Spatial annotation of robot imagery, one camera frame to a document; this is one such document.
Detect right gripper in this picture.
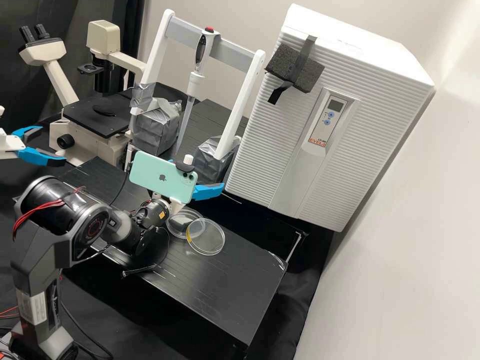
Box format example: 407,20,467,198
151,182,226,217

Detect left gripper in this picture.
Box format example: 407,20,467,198
0,125,68,168

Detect grey taped block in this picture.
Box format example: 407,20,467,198
130,83,182,157
194,136,242,185

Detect petri dish lid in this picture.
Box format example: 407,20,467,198
165,208,204,240

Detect petri dish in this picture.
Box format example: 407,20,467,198
185,218,226,257

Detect cream microscope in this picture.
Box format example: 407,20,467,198
18,20,148,169

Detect white pipette stand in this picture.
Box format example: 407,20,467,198
129,9,267,163

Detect incubator door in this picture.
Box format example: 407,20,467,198
226,24,436,233

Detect pipette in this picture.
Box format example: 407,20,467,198
173,26,222,157

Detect white incubator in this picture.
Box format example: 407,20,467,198
225,3,437,234

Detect right wrist camera phone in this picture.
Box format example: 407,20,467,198
128,150,199,206

